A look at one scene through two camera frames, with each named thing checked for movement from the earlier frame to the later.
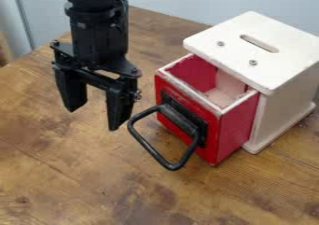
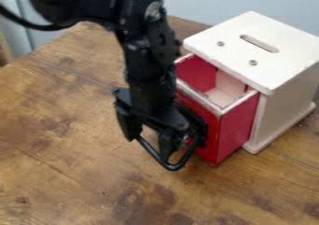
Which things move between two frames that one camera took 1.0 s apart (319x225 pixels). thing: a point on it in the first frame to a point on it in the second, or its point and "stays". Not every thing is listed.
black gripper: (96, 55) to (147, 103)
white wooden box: (271, 56) stays
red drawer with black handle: (205, 115) stays
